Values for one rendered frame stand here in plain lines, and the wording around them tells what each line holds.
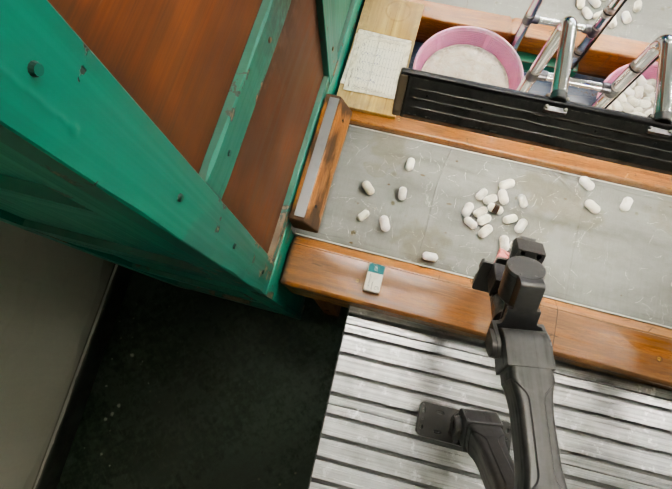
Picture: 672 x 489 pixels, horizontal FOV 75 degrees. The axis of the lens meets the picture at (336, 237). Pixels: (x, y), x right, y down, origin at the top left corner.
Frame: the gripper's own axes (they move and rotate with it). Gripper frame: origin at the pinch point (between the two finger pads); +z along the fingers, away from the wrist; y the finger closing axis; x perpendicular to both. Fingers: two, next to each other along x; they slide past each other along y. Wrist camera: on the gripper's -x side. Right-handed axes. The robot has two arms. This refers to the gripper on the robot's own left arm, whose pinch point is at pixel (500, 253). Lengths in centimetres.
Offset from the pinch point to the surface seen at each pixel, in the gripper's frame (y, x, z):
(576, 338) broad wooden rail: -20.2, 14.0, -2.7
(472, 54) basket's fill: 12, -26, 49
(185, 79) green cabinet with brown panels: 44, -34, -38
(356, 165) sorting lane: 33.3, -2.1, 19.6
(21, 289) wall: 118, 47, -3
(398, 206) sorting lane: 21.4, 2.9, 13.9
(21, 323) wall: 117, 57, -7
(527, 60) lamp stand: -2, -26, 52
